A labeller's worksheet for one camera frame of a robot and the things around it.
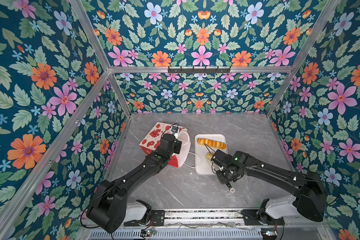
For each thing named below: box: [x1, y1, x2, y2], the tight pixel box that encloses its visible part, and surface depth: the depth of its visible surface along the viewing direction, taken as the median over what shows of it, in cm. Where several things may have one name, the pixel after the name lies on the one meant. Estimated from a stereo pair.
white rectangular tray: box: [194, 134, 228, 176], surface depth 101 cm
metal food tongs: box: [225, 182, 236, 194], surface depth 73 cm
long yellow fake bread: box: [197, 138, 227, 150], surface depth 100 cm
